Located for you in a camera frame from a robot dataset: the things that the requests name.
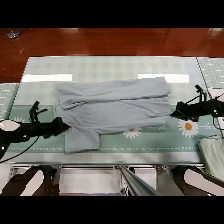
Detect black cable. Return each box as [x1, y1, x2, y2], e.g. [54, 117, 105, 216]
[211, 115, 224, 140]
[0, 135, 40, 164]

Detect silver frame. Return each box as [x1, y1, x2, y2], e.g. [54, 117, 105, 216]
[0, 161, 224, 197]

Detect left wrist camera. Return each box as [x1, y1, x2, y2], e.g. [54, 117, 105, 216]
[28, 100, 49, 125]

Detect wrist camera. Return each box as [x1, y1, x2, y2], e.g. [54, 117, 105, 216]
[194, 84, 210, 105]
[28, 100, 49, 125]

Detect light grey shirt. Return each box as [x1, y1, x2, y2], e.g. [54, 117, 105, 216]
[53, 76, 173, 154]

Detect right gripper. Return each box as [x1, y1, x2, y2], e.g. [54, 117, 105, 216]
[170, 100, 202, 122]

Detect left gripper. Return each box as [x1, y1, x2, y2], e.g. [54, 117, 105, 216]
[42, 116, 72, 139]

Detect pale green garment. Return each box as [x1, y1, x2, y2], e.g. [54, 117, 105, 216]
[198, 136, 224, 183]

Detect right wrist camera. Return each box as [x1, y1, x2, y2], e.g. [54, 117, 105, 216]
[194, 84, 210, 105]

